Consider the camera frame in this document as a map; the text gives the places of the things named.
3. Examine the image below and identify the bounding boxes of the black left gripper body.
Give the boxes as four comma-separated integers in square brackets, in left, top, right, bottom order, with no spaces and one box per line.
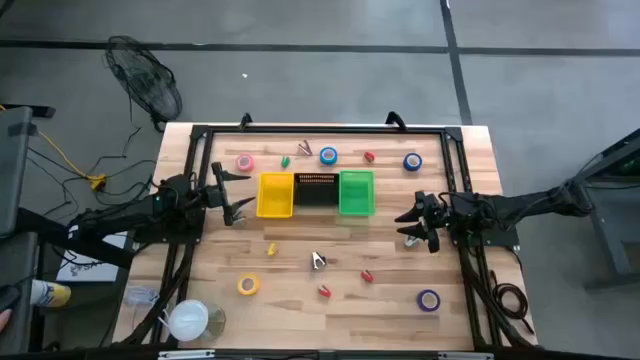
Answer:
[205,161,237,227]

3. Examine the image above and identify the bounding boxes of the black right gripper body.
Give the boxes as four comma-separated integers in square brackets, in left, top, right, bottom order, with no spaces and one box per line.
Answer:
[413,190,452,254]

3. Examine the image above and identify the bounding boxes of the dark blue tape roll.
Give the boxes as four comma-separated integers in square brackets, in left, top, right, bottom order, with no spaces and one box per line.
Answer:
[402,152,424,173]

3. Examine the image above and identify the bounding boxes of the purple tape roll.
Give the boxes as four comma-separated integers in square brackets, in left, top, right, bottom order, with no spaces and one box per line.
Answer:
[416,288,442,313]

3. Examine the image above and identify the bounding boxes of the yellow tape roll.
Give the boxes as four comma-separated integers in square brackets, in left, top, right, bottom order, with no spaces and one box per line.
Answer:
[236,272,261,297]

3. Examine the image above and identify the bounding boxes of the yellow plastic basket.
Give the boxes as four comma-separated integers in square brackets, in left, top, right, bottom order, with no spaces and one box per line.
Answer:
[255,171,295,220]

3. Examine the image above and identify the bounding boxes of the green plastic basket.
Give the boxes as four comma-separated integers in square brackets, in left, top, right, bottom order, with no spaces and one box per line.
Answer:
[338,169,377,217]

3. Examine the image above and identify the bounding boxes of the black plastic basket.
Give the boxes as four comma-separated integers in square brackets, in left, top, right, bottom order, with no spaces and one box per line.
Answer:
[292,172,341,207]

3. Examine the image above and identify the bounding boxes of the black floor fan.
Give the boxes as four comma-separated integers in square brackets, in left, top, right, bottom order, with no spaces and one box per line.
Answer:
[103,34,184,132]

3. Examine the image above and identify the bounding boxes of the black diagonal stand beam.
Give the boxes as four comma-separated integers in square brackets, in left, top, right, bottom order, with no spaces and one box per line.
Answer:
[14,206,136,270]

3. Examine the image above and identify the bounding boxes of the white printed sheet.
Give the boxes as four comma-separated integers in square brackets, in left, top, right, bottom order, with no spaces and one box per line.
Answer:
[55,232,129,284]

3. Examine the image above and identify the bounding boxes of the dark metal side table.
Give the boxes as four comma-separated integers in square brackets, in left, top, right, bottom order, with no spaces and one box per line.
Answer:
[574,128,640,291]

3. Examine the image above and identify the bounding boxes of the yellow white spray can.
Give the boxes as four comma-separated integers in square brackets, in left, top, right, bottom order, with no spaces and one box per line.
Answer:
[29,278,72,308]

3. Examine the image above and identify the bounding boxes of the gray desk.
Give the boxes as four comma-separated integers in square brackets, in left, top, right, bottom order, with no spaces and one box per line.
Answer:
[0,106,39,239]

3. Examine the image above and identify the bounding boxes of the coiled dark cable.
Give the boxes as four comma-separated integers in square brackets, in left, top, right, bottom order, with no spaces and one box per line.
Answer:
[489,269,536,335]

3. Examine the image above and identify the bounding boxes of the black aluminium table frame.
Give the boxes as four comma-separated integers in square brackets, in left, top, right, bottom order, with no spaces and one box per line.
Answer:
[112,123,539,351]

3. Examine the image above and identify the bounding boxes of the yellow floor cable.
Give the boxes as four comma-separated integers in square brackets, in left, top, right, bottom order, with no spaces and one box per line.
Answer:
[0,103,108,192]

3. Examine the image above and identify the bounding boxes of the silver metal bracket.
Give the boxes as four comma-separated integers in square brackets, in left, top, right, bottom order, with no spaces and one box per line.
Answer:
[438,351,495,360]
[158,349,216,360]

